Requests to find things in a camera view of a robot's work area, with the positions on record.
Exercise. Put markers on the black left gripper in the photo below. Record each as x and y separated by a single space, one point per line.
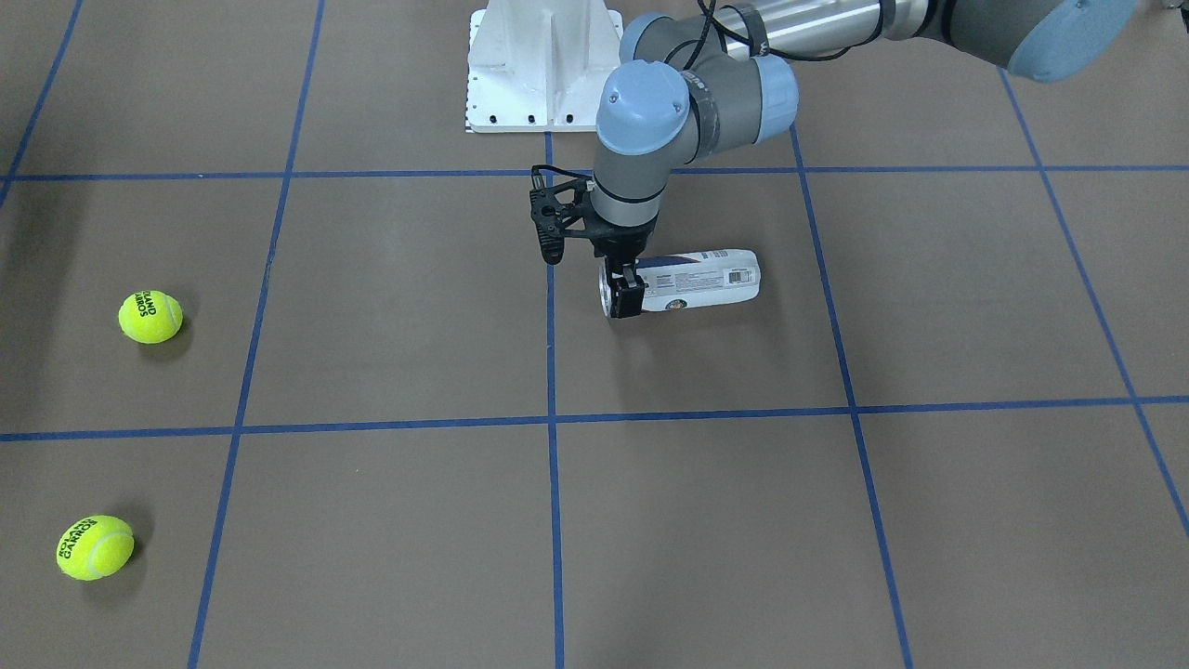
623 244

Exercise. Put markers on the white blue tennis ball can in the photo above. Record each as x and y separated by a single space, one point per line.
698 280

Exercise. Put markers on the yellow tennis ball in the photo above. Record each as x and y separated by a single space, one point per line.
94 547
150 317

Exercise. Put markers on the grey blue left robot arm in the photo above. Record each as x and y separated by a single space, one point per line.
688 89

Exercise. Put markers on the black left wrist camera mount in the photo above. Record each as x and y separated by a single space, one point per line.
555 209

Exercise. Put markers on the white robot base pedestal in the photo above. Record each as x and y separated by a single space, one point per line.
539 66

